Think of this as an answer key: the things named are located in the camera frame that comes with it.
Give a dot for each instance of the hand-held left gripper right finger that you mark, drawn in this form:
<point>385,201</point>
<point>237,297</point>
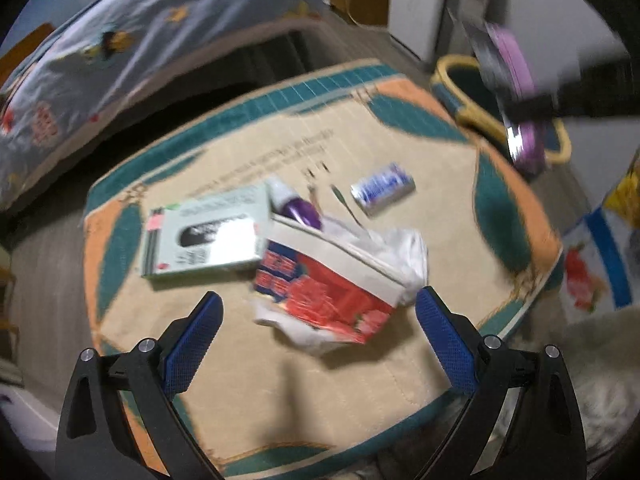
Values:
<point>445,340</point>

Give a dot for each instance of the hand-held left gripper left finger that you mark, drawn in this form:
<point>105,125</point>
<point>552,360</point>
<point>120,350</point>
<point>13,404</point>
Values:
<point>192,345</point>

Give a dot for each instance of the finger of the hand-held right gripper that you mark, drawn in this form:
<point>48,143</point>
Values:
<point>532,106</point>

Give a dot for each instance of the purple packet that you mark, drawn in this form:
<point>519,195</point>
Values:
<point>517,60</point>

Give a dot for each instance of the teal bin with yellow rim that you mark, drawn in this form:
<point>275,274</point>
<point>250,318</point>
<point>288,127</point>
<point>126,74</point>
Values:
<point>465,87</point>

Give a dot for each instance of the white crumpled plastic bag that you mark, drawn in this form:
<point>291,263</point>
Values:
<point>400,255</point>

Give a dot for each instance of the patterned teal orange cushion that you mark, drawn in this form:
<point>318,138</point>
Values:
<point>280,385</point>

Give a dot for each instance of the green white flat box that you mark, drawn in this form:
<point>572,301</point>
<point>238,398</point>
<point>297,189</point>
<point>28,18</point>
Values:
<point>210,235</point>

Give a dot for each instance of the red white paper carton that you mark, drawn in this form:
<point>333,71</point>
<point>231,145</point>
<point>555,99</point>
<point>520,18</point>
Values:
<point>320,300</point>

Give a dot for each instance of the white air purifier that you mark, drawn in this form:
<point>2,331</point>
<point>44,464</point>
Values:
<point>420,5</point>

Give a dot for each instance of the white fluffy cloth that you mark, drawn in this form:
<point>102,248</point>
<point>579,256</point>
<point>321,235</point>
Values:
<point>600,360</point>

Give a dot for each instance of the blue white small packet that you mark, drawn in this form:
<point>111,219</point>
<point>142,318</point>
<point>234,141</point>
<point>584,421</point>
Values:
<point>382,190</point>

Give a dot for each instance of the printed bag with red fruit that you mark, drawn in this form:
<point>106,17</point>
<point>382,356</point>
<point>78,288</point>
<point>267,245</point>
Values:
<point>595,260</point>

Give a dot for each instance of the thin green stick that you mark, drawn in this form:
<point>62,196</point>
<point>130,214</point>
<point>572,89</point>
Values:
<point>345,205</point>

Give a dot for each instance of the purple white small bottle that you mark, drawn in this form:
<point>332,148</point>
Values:
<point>300,210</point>

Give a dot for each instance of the printed blue blanket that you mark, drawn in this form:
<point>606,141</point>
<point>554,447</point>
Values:
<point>150,35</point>

